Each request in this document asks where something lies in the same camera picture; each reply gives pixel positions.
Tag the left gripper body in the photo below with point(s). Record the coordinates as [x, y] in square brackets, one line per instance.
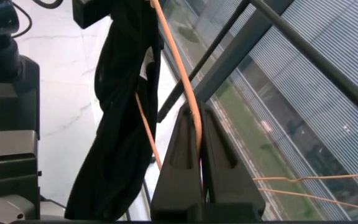
[89, 12]

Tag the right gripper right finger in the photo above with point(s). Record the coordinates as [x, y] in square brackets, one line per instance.
[228, 186]

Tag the black clothes rack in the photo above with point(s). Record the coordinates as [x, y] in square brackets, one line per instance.
[322, 62]

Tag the window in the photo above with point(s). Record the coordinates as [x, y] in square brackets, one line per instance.
[322, 140]

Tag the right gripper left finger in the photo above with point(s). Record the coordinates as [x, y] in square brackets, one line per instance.
[176, 186]

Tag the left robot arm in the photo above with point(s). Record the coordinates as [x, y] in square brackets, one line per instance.
[8, 93]

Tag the black t-shirt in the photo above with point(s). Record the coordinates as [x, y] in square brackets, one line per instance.
[120, 140]

